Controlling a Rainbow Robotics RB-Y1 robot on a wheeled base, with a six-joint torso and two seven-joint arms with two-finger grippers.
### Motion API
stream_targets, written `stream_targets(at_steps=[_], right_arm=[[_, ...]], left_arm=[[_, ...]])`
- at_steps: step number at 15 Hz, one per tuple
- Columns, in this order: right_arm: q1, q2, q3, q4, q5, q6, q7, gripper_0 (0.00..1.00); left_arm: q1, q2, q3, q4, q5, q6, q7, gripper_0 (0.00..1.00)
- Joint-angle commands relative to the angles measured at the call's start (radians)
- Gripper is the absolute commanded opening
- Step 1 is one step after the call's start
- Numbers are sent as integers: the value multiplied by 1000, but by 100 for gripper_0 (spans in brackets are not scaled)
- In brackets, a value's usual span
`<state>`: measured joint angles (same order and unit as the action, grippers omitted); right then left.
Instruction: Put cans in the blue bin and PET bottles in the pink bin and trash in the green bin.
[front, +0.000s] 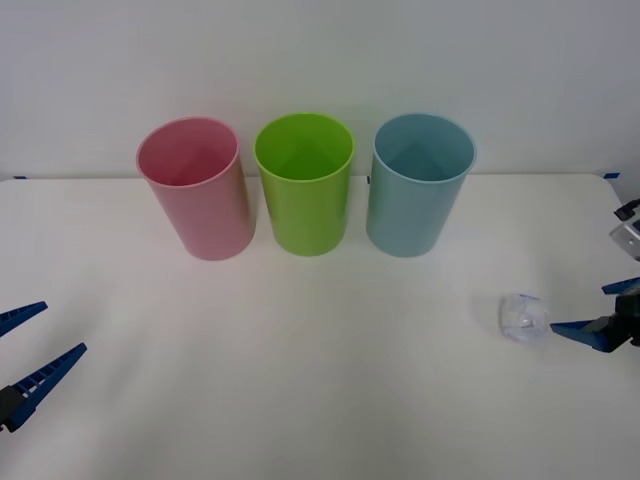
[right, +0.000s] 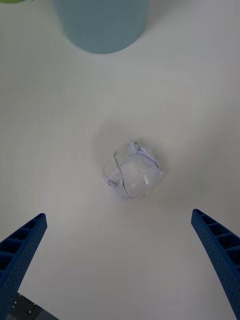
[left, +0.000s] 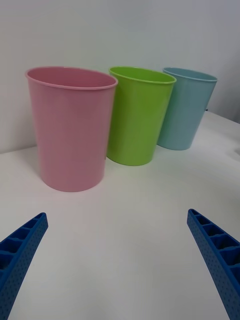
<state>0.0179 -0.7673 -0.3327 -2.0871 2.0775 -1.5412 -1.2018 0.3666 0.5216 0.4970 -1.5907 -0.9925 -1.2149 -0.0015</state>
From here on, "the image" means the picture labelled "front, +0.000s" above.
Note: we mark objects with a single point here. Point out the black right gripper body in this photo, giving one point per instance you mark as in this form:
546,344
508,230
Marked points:
630,320

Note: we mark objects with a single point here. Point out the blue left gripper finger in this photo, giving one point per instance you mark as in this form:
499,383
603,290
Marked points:
40,382
22,315

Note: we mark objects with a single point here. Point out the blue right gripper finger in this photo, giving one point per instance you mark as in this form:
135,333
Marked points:
625,287
585,332

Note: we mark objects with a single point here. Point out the pale blue plastic bin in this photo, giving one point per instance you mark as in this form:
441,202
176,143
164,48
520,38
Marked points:
410,220

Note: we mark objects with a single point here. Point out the pink plastic bin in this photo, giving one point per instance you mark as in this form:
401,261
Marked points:
210,220

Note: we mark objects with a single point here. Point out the green plastic bin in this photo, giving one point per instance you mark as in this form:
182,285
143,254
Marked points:
310,220

